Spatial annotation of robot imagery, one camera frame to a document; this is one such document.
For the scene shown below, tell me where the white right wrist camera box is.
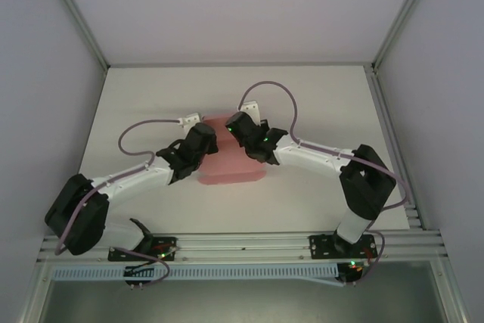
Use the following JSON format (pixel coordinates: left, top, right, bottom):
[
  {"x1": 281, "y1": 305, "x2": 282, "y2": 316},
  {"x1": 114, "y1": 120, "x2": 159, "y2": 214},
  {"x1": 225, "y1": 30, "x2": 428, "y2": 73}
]
[{"x1": 238, "y1": 100, "x2": 262, "y2": 124}]

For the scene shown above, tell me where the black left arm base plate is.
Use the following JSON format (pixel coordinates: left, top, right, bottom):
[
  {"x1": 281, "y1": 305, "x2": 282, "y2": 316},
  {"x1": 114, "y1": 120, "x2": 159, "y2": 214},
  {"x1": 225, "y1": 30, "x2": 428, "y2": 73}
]
[{"x1": 107, "y1": 236, "x2": 179, "y2": 262}]

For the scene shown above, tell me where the aluminium frame post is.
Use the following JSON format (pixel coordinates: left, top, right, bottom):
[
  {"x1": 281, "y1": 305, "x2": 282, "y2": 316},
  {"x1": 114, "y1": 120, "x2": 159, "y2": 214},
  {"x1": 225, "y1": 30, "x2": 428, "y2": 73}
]
[
  {"x1": 39, "y1": 0, "x2": 111, "y2": 72},
  {"x1": 371, "y1": 0, "x2": 442, "y2": 71}
]

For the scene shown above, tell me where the aluminium mounting rail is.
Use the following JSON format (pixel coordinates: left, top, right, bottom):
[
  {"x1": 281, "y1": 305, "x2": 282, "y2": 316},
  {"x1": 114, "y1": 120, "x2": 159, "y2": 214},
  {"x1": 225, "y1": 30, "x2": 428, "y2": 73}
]
[{"x1": 37, "y1": 227, "x2": 449, "y2": 264}]

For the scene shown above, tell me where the white slotted cable duct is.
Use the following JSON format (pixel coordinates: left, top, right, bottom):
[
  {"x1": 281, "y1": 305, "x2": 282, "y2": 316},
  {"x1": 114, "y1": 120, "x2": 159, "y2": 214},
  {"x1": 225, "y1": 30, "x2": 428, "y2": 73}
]
[{"x1": 51, "y1": 265, "x2": 342, "y2": 289}]

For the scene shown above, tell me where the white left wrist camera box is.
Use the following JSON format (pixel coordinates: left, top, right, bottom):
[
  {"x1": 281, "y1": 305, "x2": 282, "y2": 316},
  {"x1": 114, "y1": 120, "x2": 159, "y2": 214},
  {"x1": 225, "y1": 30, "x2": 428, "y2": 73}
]
[{"x1": 178, "y1": 111, "x2": 202, "y2": 129}]

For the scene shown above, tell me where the aluminium frame crossbar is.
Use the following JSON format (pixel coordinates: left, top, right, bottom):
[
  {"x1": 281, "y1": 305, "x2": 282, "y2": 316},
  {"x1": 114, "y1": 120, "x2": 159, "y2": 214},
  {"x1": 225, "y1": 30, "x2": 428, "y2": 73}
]
[{"x1": 106, "y1": 61, "x2": 376, "y2": 71}]

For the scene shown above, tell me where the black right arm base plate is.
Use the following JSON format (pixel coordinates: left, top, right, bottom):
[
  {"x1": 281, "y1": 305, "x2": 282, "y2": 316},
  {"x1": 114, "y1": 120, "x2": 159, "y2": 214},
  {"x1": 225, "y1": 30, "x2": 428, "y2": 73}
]
[{"x1": 309, "y1": 233, "x2": 379, "y2": 260}]

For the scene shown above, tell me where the black left controller board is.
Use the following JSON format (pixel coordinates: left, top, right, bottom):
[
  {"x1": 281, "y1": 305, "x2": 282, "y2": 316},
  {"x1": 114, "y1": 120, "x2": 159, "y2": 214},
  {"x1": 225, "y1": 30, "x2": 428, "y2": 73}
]
[{"x1": 123, "y1": 264, "x2": 157, "y2": 291}]

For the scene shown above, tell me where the aluminium table side rail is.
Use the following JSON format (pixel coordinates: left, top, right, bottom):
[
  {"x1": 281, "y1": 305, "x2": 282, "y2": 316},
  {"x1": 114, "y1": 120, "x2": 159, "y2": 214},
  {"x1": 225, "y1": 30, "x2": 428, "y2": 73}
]
[{"x1": 363, "y1": 65, "x2": 427, "y2": 231}]

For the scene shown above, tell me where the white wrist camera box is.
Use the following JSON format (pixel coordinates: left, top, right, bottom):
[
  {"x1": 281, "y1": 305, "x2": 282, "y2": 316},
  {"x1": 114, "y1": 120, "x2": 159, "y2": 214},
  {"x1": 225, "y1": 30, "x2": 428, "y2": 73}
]
[
  {"x1": 238, "y1": 100, "x2": 262, "y2": 124},
  {"x1": 178, "y1": 111, "x2": 202, "y2": 129}
]

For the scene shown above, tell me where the black right controller board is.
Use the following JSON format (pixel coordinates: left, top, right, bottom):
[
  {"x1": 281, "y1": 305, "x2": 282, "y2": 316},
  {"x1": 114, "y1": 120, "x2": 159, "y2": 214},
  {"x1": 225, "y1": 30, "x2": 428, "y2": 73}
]
[{"x1": 337, "y1": 260, "x2": 366, "y2": 287}]

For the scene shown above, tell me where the pink paper box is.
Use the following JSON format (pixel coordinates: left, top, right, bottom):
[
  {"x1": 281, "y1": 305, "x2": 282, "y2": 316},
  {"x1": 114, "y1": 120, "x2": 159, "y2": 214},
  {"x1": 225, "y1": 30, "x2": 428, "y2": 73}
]
[{"x1": 197, "y1": 112, "x2": 266, "y2": 188}]

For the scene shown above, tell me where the black controller board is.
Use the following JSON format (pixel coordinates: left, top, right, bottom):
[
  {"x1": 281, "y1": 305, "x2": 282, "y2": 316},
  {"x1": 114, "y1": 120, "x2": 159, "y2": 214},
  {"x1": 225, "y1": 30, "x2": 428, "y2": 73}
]
[
  {"x1": 337, "y1": 260, "x2": 366, "y2": 287},
  {"x1": 123, "y1": 264, "x2": 157, "y2": 291}
]

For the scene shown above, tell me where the aluminium lower frame bar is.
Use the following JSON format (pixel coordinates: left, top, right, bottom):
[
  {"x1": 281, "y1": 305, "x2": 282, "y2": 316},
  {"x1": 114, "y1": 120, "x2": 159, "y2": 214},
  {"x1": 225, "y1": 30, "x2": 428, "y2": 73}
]
[
  {"x1": 430, "y1": 260, "x2": 472, "y2": 323},
  {"x1": 14, "y1": 260, "x2": 52, "y2": 323}
]

